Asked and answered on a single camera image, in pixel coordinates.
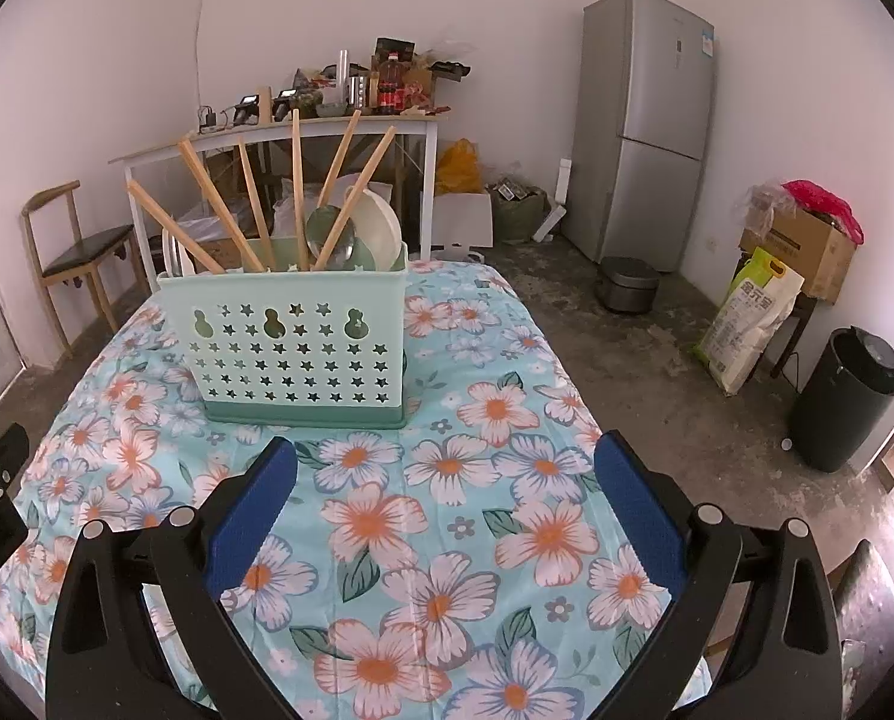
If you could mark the red plastic bag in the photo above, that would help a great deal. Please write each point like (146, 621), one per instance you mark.
(822, 206)

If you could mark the black device with screen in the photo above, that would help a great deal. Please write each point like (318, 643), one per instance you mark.
(253, 109)
(286, 105)

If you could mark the green woven sack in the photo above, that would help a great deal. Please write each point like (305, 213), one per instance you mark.
(518, 214)

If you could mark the large cardboard box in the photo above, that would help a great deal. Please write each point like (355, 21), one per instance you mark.
(799, 247)

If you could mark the green plastic utensil basket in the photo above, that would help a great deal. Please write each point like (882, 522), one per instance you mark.
(289, 345)

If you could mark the dark rice cooker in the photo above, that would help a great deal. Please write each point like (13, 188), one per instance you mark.
(627, 285)

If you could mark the floral blue blanket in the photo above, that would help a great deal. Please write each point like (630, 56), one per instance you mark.
(454, 405)

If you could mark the yellow and white rice bag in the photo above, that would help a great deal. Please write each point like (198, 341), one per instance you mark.
(751, 322)

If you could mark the silver refrigerator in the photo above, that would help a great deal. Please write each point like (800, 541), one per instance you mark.
(642, 127)

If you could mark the white open box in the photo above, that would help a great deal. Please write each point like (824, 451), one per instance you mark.
(458, 221)

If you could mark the black charger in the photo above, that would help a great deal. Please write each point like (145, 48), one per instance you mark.
(208, 120)

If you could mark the yellow plastic bag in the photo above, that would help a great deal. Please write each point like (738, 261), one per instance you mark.
(458, 169)

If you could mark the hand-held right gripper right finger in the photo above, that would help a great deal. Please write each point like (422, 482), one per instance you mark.
(638, 517)

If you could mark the dark wooden stool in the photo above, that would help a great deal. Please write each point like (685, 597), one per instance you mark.
(796, 330)

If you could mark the steel canister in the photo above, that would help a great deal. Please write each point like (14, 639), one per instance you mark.
(357, 92)

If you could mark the wooden chair with dark seat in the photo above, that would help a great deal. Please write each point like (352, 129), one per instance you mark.
(87, 247)

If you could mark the black trash can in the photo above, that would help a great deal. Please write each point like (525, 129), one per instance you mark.
(844, 397)

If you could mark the green bowl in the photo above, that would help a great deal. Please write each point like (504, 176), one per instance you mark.
(331, 110)

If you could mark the white table with wooden top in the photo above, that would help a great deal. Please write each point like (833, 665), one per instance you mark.
(162, 150)

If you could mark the cola bottle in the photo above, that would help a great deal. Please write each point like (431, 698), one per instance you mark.
(391, 86)

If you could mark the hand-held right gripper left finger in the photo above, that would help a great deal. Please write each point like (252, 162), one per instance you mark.
(256, 517)

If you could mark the white board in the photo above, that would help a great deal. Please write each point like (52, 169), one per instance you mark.
(556, 199)

